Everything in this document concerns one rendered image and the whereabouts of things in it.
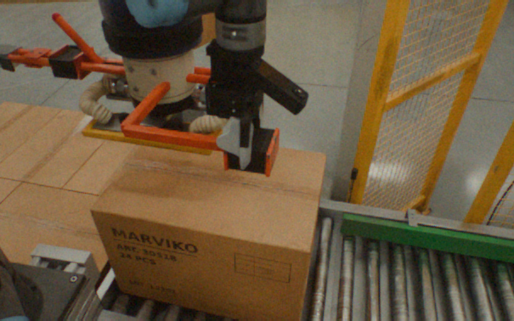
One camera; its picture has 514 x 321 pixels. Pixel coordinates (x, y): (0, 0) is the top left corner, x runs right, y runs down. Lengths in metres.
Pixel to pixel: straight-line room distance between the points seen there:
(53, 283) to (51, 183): 1.10
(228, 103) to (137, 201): 0.56
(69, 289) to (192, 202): 0.39
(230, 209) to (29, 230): 0.95
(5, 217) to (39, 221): 0.15
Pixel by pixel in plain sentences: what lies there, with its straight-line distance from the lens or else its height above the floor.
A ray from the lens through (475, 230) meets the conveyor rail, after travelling 1.69.
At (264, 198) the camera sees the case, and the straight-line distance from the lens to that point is 1.08.
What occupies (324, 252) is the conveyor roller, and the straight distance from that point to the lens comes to 1.48.
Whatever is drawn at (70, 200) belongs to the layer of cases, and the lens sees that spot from 1.82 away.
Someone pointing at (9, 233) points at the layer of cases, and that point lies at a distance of 1.79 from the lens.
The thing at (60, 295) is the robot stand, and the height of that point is 1.04.
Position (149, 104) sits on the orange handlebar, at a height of 1.28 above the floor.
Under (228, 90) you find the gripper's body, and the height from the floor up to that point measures 1.41.
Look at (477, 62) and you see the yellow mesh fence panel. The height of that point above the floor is 0.97.
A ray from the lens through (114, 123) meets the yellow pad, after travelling 1.04.
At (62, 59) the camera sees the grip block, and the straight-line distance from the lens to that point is 1.10.
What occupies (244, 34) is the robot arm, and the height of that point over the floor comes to 1.50.
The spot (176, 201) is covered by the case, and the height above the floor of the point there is 0.95.
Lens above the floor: 1.70
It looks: 39 degrees down
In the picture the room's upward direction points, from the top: straight up
